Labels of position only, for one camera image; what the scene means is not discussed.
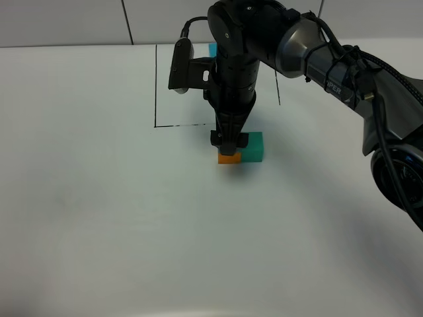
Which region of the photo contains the black right camera cable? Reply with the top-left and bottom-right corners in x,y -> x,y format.
180,15 -> 423,232

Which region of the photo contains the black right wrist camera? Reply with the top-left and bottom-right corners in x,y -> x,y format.
168,37 -> 215,94

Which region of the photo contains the green wooden cube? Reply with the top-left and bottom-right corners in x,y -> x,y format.
240,132 -> 264,163

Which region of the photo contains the orange wooden cube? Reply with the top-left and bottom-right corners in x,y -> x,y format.
217,152 -> 242,164

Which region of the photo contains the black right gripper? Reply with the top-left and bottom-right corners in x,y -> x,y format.
206,1 -> 260,151

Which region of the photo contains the blue template cube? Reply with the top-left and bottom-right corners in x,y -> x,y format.
208,43 -> 217,57

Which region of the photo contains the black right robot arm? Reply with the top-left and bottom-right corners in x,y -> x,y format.
204,1 -> 422,226

